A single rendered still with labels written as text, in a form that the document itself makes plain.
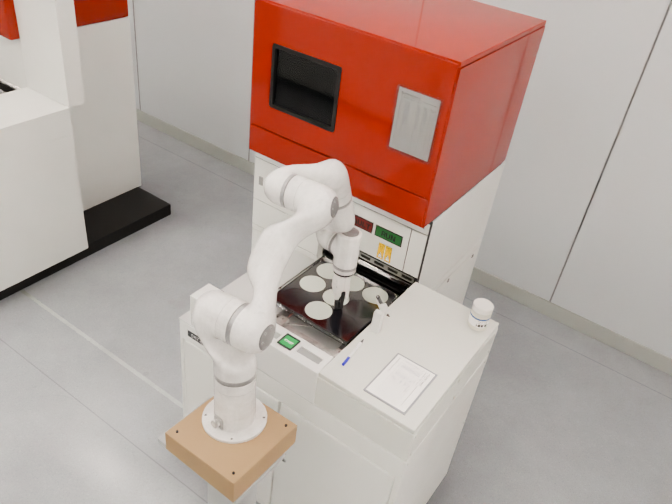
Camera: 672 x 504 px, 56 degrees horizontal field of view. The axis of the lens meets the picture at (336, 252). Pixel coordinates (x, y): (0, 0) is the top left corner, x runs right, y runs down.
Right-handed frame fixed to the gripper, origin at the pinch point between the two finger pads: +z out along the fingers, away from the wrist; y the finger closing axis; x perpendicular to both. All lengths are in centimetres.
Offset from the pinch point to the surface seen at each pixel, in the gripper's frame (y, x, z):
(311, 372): 36.0, -13.2, -2.4
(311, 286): -12.6, -8.7, 2.6
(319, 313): 2.7, -7.1, 2.6
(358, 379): 40.4, 0.9, -3.9
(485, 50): -19, 39, -89
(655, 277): -71, 184, 39
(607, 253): -89, 164, 37
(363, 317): 4.5, 8.8, 2.6
